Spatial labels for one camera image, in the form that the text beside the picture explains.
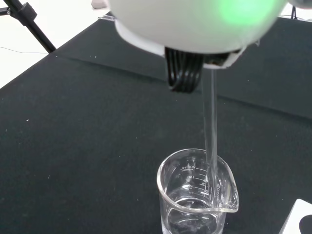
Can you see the clear glass beaker with water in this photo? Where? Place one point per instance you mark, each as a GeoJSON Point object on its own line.
{"type": "Point", "coordinates": [168, 202]}

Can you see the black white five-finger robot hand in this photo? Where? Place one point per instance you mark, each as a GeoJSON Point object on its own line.
{"type": "Point", "coordinates": [185, 24]}

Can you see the black tripod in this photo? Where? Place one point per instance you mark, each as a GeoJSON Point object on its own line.
{"type": "Point", "coordinates": [36, 31]}

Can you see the white test tube rack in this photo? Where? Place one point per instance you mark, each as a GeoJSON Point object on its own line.
{"type": "Point", "coordinates": [295, 212]}

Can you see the black bench cloth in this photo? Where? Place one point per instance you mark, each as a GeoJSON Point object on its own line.
{"type": "Point", "coordinates": [73, 126]}

